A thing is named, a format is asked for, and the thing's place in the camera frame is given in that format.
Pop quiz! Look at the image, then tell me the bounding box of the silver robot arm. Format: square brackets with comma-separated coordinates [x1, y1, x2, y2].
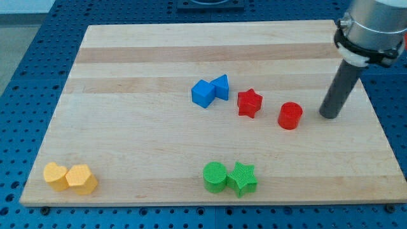
[334, 0, 406, 67]

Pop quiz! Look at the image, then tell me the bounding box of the red star block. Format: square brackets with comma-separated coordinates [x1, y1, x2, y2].
[237, 88, 263, 118]

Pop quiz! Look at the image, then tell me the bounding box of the green star block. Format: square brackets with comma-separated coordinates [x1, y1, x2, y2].
[226, 162, 258, 198]

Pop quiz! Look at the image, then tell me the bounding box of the wooden board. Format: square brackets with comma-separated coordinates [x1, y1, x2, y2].
[20, 20, 406, 207]

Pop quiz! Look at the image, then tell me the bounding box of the blue cube block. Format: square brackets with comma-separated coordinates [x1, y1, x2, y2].
[191, 80, 216, 108]

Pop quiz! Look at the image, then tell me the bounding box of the blue triangle block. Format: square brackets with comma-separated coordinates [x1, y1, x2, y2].
[210, 74, 230, 101]

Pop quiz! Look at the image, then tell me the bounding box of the green cylinder block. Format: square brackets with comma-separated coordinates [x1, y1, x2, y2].
[203, 162, 227, 193]

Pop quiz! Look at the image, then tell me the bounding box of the red cylinder block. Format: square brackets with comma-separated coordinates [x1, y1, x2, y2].
[277, 102, 303, 130]

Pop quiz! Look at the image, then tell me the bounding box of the yellow hexagon block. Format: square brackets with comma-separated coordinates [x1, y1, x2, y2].
[66, 164, 98, 195]

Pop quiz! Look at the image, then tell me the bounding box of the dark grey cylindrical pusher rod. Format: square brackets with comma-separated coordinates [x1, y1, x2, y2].
[319, 60, 364, 119]

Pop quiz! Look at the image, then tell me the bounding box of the yellow heart block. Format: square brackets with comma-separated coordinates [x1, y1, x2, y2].
[43, 162, 69, 191]

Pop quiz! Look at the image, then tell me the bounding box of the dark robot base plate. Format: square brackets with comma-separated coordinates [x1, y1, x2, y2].
[177, 0, 245, 10]

